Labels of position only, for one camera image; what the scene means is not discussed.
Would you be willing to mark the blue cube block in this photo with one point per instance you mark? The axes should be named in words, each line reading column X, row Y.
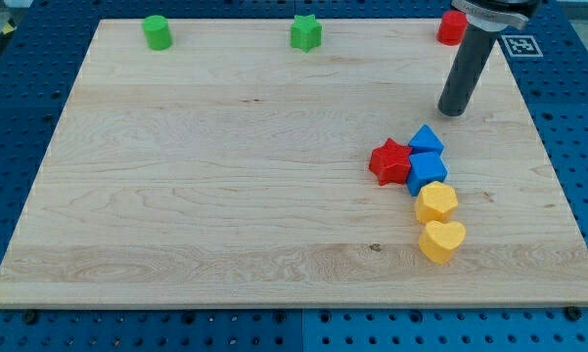
column 425, row 168

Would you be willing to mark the wooden board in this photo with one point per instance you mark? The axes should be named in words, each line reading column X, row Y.
column 232, row 171

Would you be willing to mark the red star block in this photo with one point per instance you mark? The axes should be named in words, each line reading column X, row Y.
column 390, row 163

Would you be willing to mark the blue triangular block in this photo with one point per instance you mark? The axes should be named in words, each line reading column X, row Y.
column 426, row 141

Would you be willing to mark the yellow hexagon block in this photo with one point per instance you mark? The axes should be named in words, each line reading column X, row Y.
column 436, row 201

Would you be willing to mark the green star block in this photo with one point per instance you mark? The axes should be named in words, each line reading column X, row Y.
column 306, row 33

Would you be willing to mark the yellow heart block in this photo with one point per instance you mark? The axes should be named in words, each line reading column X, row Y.
column 439, row 241

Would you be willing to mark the green cylinder block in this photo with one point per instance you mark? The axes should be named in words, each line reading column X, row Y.
column 157, row 33

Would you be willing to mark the red cylinder block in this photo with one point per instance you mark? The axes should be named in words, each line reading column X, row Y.
column 452, row 28

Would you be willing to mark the white fiducial marker tag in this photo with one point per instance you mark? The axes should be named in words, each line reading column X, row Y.
column 521, row 46

